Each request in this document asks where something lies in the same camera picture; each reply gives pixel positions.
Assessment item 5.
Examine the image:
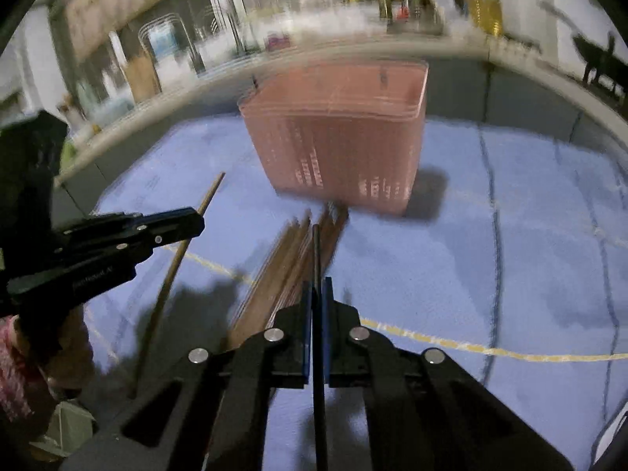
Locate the black chopstick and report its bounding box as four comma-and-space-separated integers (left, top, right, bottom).
311, 225, 328, 471

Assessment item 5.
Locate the light wooden chopstick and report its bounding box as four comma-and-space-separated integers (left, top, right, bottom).
128, 171, 227, 400

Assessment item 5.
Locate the dark brown chopstick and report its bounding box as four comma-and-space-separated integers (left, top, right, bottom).
287, 203, 349, 306

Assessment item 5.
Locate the left hand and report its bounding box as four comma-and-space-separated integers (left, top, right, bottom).
1, 306, 95, 427

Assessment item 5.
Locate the pink perforated plastic basket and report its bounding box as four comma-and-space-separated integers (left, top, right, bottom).
238, 60, 429, 215

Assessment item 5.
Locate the yellow cooking oil bottle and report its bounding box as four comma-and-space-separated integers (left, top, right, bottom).
465, 0, 504, 37

